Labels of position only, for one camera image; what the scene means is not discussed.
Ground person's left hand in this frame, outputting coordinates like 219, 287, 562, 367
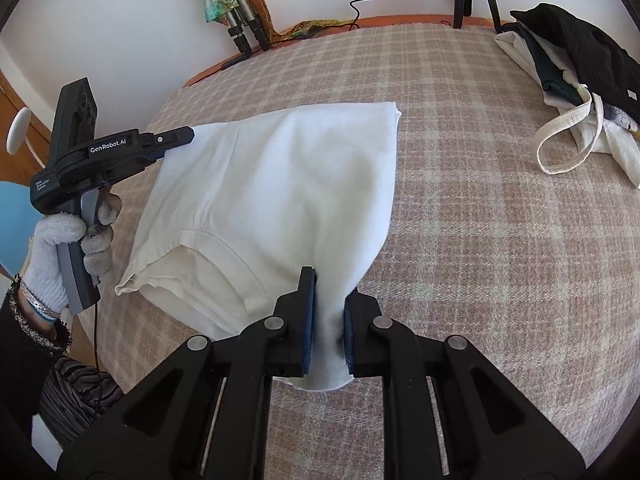
22, 193, 124, 319

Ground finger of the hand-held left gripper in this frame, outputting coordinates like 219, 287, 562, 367
111, 150, 168, 187
149, 126, 196, 155

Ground silver bracelet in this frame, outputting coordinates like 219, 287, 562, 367
7, 274, 59, 324

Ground dark green garment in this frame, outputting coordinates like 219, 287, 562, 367
529, 40, 587, 107

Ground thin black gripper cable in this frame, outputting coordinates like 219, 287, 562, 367
91, 285, 109, 382

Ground person's striped pants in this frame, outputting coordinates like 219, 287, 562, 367
37, 355, 127, 452

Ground black garment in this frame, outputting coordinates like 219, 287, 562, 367
502, 2, 640, 129

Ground person's left forearm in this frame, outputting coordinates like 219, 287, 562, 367
0, 275, 72, 441

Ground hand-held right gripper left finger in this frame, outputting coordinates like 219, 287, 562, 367
56, 266, 319, 480

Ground beige checked blanket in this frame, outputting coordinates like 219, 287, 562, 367
145, 22, 640, 480

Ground light blue plastic object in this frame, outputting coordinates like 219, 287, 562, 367
0, 180, 44, 282

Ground folded grey tripod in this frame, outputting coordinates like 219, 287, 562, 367
220, 0, 274, 56

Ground yellow patterned cloth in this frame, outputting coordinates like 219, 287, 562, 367
275, 17, 352, 40

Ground orange wooden bed frame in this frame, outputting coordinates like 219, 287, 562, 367
182, 14, 507, 89

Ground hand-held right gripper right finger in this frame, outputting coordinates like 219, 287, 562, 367
342, 289, 586, 480

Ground white round disc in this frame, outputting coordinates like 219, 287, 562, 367
6, 109, 49, 167

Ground white shirt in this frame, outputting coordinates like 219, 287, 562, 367
114, 101, 403, 394

